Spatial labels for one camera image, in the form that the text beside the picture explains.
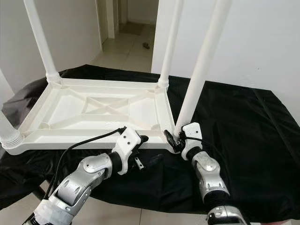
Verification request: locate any brown door mat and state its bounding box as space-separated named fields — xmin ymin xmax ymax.
xmin=120 ymin=21 xmax=146 ymax=36

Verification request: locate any black table cloth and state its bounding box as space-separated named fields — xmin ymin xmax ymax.
xmin=0 ymin=65 xmax=300 ymax=223

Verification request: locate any white plastic children table top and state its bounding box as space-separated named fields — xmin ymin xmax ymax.
xmin=2 ymin=77 xmax=179 ymax=155

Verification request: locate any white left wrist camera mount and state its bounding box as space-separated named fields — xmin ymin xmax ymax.
xmin=112 ymin=127 xmax=144 ymax=176

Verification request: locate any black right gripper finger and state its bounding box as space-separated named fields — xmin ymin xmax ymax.
xmin=163 ymin=129 xmax=177 ymax=152

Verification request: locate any white door frame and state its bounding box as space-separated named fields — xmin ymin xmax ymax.
xmin=97 ymin=0 xmax=117 ymax=39

